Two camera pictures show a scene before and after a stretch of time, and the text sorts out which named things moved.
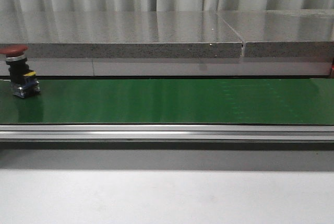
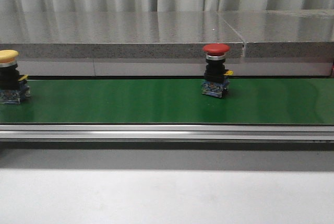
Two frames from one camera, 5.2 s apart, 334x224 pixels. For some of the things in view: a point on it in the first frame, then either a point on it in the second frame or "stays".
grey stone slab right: x=305 y=33 stays
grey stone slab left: x=120 y=34 stays
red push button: x=23 y=79 -> x=216 y=83
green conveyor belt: x=171 y=101 stays
